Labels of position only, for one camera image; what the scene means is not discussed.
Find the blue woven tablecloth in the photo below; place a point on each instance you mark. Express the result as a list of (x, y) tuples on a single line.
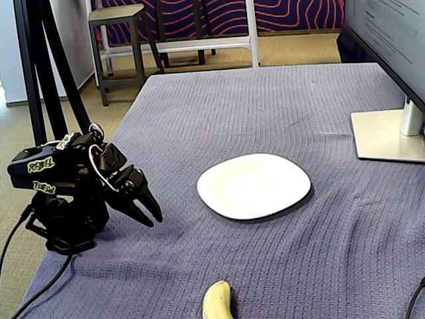
[(265, 116)]

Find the white table frame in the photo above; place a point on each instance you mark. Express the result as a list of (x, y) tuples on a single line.
[(254, 33)]

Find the white plate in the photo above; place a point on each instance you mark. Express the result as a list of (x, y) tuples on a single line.
[(254, 186)]

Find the black tripod stand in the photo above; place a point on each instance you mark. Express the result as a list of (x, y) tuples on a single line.
[(34, 83)]

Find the yellow banana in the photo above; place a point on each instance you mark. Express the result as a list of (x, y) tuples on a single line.
[(217, 299)]

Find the monitor with silver stand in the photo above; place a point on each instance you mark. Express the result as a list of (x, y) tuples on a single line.
[(385, 36)]

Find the purple red-wave panel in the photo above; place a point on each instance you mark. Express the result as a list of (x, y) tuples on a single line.
[(292, 13)]

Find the black chair legs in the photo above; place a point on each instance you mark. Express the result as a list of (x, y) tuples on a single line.
[(197, 30)]

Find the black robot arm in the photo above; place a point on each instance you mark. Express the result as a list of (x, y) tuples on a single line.
[(66, 199)]

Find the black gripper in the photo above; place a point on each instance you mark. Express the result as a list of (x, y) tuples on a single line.
[(133, 185)]

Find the grey stool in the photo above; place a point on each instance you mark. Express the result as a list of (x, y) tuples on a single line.
[(113, 15)]

